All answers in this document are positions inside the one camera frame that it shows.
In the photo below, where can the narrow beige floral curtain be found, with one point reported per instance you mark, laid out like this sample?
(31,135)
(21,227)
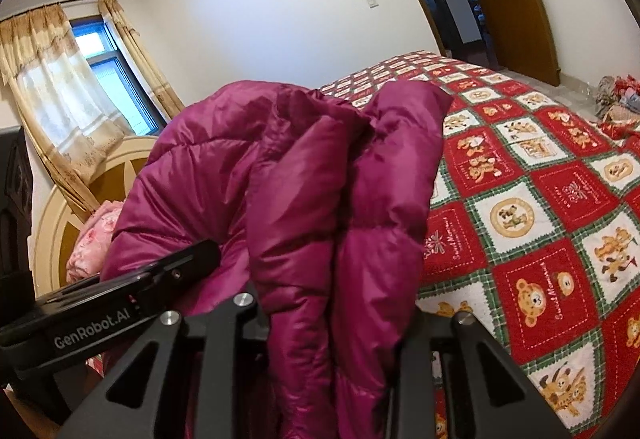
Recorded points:
(145,64)

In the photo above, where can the dark wooden cabinet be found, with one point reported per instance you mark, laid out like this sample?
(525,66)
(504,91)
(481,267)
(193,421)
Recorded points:
(15,199)

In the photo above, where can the red checked bear-print blanket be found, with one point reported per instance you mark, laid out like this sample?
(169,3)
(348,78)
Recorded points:
(525,229)

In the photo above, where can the sheer beige floral curtain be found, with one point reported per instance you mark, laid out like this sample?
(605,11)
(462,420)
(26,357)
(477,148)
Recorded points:
(55,94)

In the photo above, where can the pink floral quilt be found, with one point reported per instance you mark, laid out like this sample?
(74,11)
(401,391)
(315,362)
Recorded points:
(92,244)

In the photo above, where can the magenta puffer jacket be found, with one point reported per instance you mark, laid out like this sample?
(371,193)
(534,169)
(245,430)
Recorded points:
(300,179)

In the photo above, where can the cream wooden headboard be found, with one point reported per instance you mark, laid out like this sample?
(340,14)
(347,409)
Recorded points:
(65,214)

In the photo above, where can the brown wooden door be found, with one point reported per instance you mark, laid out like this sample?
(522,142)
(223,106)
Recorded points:
(510,19)

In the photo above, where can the pile of colourful cloth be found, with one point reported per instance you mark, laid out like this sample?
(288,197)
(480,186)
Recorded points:
(620,104)

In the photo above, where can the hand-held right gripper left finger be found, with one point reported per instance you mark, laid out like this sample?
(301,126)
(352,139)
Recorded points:
(220,334)

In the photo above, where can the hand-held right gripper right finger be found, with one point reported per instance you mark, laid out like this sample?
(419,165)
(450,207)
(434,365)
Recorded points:
(460,349)

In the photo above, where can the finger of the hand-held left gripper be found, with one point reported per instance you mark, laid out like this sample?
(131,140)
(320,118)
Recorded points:
(190,264)

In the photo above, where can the window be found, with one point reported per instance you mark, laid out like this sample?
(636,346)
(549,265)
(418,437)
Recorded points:
(115,74)

